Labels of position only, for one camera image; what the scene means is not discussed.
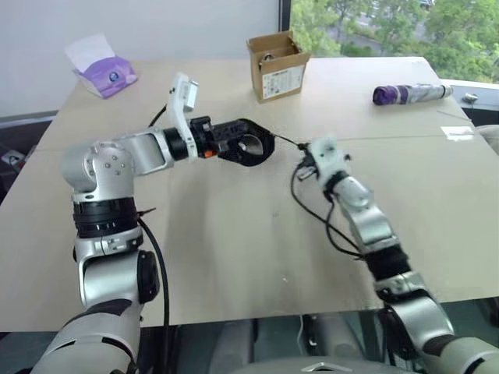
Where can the dark window frame post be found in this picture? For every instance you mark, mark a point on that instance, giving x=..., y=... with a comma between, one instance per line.
x=285, y=15

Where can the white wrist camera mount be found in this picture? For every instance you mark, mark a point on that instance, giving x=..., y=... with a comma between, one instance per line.
x=183, y=97
x=327, y=157

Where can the folded purple umbrella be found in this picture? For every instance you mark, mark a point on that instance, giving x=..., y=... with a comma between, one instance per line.
x=409, y=93

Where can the open cardboard box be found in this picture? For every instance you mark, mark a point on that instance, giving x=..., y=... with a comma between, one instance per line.
x=280, y=80

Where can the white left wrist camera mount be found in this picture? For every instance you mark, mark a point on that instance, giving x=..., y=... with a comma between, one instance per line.
x=183, y=97

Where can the small metal cup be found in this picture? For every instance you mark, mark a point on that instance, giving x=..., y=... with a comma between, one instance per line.
x=249, y=146

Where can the purple tissue pack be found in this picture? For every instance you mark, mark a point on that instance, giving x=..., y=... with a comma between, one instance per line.
x=111, y=78

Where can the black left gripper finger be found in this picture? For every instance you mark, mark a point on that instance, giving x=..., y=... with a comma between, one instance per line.
x=253, y=126
x=234, y=157

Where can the metal part in box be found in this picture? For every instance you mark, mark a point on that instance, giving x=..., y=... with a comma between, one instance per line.
x=269, y=57

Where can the small grey object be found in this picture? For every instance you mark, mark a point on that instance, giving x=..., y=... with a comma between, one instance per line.
x=470, y=97

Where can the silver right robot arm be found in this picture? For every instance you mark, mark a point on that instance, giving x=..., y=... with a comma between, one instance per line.
x=370, y=222

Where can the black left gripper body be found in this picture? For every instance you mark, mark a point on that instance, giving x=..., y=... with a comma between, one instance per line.
x=218, y=132

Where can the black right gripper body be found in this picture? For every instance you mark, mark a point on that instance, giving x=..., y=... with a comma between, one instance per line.
x=310, y=165

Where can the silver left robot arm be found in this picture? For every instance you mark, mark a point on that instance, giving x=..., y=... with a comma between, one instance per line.
x=113, y=167

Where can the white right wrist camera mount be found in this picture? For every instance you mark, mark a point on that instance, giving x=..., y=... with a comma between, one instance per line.
x=327, y=157

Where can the grey robot torso plate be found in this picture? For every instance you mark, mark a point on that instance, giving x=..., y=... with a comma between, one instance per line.
x=312, y=368

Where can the white tissue sheet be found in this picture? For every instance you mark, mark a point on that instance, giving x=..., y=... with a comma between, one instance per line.
x=87, y=48

